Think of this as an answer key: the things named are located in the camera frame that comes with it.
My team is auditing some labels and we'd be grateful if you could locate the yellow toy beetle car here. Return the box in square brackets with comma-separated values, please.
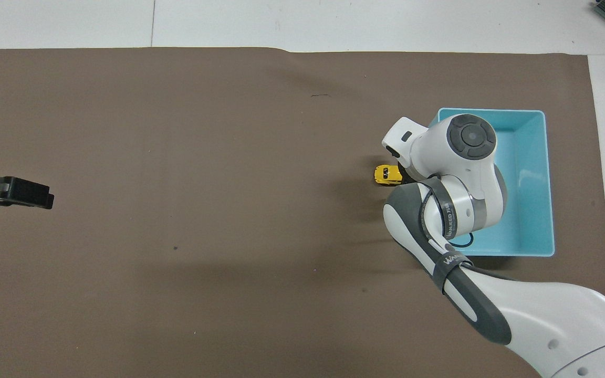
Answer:
[374, 164, 403, 186]

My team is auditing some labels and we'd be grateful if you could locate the light blue plastic bin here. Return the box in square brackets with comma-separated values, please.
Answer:
[429, 108, 556, 258]

